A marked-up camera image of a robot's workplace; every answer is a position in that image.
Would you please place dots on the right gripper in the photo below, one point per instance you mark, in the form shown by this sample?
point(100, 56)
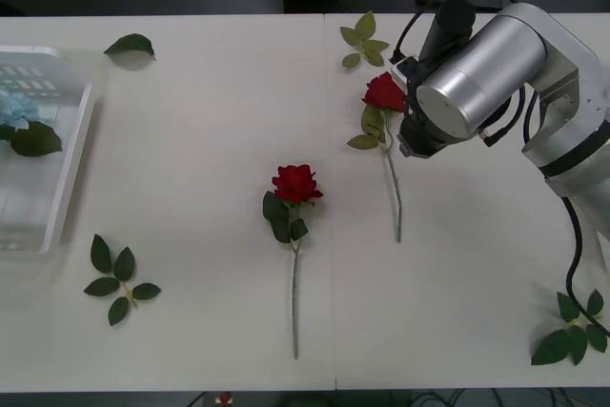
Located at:
point(421, 137)

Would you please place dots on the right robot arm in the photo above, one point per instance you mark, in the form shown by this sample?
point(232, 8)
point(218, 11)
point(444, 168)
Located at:
point(500, 54)

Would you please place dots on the red rose with pale leaves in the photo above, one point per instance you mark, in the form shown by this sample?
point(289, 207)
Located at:
point(383, 92)

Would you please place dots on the pale green leaf twig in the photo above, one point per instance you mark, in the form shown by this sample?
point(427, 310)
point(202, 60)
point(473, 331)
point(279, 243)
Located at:
point(364, 30)

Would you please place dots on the red rose with dark leaves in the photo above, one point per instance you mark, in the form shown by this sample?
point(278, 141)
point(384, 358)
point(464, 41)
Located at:
point(295, 184)

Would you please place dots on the dark green leaf twig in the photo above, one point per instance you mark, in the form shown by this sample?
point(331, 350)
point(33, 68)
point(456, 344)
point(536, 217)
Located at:
point(123, 266)
point(560, 345)

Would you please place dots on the single dark green leaf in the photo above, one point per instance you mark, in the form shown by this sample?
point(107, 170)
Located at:
point(131, 45)

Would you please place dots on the shallow white box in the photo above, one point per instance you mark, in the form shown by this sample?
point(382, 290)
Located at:
point(71, 159)

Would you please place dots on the pale blue flower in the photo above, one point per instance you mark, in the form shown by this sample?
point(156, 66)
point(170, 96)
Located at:
point(33, 140)

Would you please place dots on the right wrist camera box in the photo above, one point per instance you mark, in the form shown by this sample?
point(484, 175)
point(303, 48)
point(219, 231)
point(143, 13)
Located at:
point(402, 69)

